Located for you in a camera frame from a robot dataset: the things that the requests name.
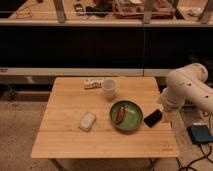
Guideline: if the black eraser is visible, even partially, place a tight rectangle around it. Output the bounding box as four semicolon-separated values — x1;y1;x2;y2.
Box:
144;109;163;127

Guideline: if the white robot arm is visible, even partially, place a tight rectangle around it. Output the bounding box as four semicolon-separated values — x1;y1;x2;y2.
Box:
160;63;213;115

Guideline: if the translucent plastic cup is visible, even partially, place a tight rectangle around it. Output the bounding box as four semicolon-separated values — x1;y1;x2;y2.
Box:
102;79;117;99

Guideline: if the white patterned box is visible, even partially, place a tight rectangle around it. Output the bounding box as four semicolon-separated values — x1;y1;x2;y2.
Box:
83;77;104;89

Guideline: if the brown sausage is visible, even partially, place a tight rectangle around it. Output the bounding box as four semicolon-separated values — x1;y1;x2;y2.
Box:
116;106;125;124

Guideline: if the wooden table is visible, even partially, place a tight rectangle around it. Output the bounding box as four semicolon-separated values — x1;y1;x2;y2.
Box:
30;76;181;171

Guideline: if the green plate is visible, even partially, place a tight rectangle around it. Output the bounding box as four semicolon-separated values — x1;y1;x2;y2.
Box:
109;100;143;132

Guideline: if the clear plastic storage bin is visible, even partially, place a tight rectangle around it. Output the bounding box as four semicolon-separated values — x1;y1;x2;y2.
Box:
113;0;175;19

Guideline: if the black phone on shelf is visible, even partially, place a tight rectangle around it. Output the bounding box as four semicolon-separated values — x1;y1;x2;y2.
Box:
74;4;85;16

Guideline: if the blue power box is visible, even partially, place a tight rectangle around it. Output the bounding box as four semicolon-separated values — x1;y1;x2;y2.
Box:
187;125;213;144

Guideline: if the black floor cable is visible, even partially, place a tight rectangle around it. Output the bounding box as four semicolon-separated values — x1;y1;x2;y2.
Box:
175;141;213;171

